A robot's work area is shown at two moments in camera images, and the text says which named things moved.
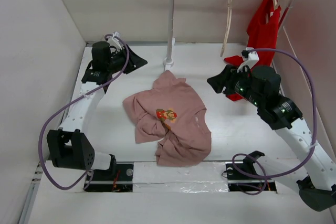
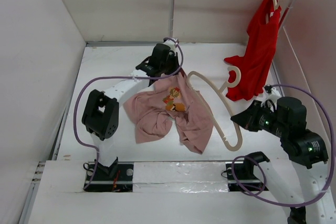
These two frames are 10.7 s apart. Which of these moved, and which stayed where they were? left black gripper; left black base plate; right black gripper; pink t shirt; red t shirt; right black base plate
Moved: right black gripper; pink t shirt; left black gripper
Stayed: left black base plate; right black base plate; red t shirt
